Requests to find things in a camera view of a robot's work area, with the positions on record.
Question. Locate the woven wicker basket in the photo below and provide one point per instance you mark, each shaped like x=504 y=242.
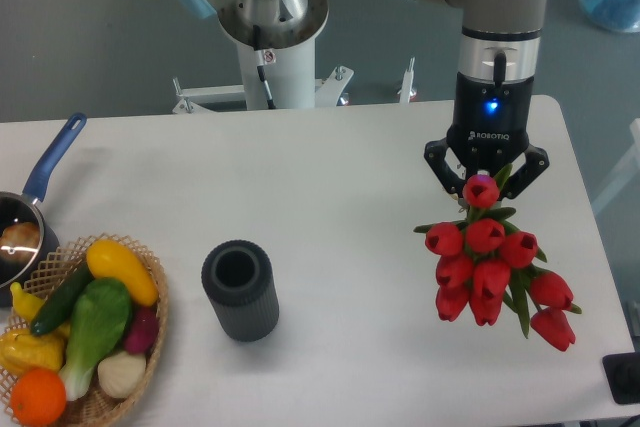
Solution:
x=97 y=408

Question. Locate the yellow bell pepper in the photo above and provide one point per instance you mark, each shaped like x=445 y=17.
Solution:
x=21 y=351

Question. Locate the orange fruit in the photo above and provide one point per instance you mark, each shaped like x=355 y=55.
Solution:
x=38 y=398

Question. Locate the black device at edge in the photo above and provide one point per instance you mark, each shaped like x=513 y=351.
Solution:
x=622 y=373

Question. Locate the yellow banana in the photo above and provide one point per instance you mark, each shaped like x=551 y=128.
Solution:
x=25 y=304

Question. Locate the dark grey ribbed vase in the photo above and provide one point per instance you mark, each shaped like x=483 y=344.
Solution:
x=237 y=278

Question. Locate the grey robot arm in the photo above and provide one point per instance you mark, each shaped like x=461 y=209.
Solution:
x=499 y=43

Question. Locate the browned bread in pan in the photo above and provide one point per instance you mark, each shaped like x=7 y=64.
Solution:
x=20 y=242

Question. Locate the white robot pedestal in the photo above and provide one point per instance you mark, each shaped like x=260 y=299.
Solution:
x=275 y=43

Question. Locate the white garlic bulb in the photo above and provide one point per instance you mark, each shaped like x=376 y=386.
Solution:
x=120 y=373

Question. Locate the white frame at right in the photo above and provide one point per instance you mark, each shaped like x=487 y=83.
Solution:
x=626 y=168

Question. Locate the dark green cucumber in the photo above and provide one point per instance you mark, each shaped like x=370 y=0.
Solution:
x=60 y=304

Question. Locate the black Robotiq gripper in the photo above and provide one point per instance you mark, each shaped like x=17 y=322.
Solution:
x=488 y=131

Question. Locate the yellow squash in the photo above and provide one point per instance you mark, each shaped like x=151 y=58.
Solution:
x=107 y=258

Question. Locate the blue handled saucepan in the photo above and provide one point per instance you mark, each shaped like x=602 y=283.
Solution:
x=24 y=207

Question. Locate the green bok choy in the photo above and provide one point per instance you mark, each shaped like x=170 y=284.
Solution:
x=98 y=322

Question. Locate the red tulip bouquet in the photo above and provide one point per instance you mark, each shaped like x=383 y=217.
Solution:
x=486 y=263

